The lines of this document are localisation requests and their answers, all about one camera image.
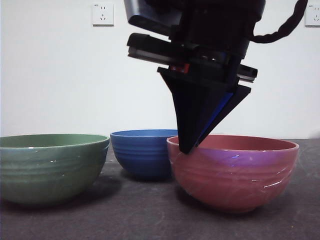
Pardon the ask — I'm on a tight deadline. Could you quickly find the red ribbed bowl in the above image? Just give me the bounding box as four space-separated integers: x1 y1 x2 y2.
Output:
166 134 300 214

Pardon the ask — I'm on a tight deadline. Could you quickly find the green ribbed bowl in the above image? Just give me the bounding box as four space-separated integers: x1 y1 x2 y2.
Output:
0 134 111 206

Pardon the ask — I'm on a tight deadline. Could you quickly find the blue ribbed bowl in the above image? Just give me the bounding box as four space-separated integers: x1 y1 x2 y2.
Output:
109 129 180 181

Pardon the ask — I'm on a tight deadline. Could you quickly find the black braided cable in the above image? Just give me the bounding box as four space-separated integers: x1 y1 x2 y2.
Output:
249 0 310 45

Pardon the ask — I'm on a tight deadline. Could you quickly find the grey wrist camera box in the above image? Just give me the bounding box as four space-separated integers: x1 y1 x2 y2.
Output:
123 0 185 29

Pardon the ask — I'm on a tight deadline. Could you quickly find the white wall socket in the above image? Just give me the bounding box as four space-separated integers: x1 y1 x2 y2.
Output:
304 3 320 28
92 2 115 27

